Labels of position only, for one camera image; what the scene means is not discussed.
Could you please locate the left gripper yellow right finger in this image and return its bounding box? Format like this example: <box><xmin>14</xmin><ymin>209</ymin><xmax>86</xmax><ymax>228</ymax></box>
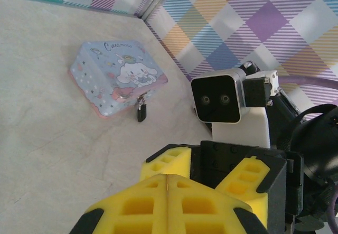
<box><xmin>167</xmin><ymin>174</ymin><xmax>269</xmax><ymax>234</ymax></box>

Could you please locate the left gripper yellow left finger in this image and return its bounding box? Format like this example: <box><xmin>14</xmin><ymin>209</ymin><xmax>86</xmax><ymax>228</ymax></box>
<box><xmin>70</xmin><ymin>174</ymin><xmax>168</xmax><ymax>234</ymax></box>

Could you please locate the small black padlock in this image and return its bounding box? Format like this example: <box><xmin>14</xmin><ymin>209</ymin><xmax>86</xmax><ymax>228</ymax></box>
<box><xmin>136</xmin><ymin>99</ymin><xmax>147</xmax><ymax>123</ymax></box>

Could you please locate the blue cartoon tin box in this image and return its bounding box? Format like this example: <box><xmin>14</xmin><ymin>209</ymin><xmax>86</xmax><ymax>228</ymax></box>
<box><xmin>69</xmin><ymin>40</ymin><xmax>168</xmax><ymax>117</ymax></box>

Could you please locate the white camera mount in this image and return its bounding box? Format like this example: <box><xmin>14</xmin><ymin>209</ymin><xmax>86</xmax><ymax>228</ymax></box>
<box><xmin>211</xmin><ymin>69</ymin><xmax>280</xmax><ymax>149</ymax></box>

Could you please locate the silver black wrist camera box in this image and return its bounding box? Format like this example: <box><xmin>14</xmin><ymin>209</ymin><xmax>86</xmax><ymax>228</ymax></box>
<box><xmin>190</xmin><ymin>68</ymin><xmax>248</xmax><ymax>124</ymax></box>

